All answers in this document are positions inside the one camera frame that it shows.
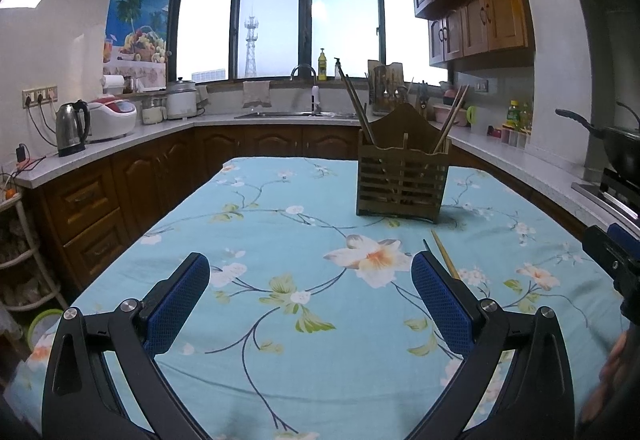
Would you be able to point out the white kitchen countertop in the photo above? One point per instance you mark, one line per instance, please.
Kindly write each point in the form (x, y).
(150, 130)

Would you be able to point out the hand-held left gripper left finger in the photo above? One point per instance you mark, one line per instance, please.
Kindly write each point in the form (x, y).
(175, 305)

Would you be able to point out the black wok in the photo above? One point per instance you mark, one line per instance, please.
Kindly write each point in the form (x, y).
(622, 145)

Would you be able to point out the light blue floral tablecloth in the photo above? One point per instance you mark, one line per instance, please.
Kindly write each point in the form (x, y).
(300, 245)

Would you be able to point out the paper towel roll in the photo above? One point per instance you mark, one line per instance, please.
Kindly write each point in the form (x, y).
(112, 84)

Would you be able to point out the steel electric kettle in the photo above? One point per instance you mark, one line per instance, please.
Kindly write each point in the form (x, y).
(70, 130)

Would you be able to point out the green plastic utensil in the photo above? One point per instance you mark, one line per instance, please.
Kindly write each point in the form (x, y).
(471, 116)

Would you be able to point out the yellow dish soap bottle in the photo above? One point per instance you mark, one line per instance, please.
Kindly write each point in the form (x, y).
(322, 67)

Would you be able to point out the white and red rice cooker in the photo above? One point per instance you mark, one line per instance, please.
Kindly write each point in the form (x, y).
(112, 120)

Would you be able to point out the green lidded container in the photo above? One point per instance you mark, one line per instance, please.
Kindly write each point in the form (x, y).
(42, 327)

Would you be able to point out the brown wooden lower cabinets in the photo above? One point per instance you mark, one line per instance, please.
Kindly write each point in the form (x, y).
(150, 180)

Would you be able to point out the row of spice jars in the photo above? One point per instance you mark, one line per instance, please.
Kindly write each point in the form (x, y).
(515, 137)

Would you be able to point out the wooden knife block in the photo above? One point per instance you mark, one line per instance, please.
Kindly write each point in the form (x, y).
(387, 90)

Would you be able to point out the wooden chopstick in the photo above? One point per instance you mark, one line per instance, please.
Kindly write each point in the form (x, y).
(457, 116)
(444, 254)
(361, 111)
(340, 70)
(450, 116)

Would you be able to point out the small wall switch plate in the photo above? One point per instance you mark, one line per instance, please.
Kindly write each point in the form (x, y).
(481, 86)

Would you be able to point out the steel kitchen sink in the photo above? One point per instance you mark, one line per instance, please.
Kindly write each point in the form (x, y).
(280, 115)

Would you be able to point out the white electric cooking pot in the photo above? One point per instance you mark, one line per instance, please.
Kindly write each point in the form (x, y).
(181, 100)

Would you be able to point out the steel gas stove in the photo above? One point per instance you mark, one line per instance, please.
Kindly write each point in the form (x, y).
(607, 195)

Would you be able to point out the fruit and palm wall poster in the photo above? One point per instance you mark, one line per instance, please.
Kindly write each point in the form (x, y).
(137, 20)

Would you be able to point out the metal chopstick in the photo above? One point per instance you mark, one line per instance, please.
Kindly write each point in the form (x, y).
(426, 246)

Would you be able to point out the white storage rack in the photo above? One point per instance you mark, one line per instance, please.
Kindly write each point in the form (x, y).
(35, 250)

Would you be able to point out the white faucet water filter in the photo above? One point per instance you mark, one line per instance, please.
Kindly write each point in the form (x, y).
(315, 97)

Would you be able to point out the hanging beige towel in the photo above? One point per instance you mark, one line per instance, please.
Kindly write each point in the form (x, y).
(256, 95)

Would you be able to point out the chrome sink faucet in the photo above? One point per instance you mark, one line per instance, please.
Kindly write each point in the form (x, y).
(302, 69)

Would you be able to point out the kitchen window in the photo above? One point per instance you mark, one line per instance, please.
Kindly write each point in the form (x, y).
(345, 20)

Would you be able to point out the yellow cooking oil bottle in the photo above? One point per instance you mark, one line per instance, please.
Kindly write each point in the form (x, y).
(515, 115)

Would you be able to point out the person's right hand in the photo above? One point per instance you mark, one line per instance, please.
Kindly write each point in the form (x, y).
(616, 355)

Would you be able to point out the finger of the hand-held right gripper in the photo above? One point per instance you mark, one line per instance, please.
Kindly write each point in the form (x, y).
(615, 260)
(626, 238)

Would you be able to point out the wooden slatted utensil holder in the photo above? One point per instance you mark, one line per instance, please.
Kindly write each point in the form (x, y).
(400, 180)

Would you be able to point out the wall socket strip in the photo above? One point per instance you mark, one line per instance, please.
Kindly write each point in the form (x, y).
(40, 96)

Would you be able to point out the lattice tower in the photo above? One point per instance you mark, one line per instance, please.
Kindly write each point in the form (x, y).
(251, 45)

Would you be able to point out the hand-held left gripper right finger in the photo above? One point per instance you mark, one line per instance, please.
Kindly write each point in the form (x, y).
(440, 305)

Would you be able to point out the pink bowls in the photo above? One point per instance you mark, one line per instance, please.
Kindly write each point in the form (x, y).
(452, 112)

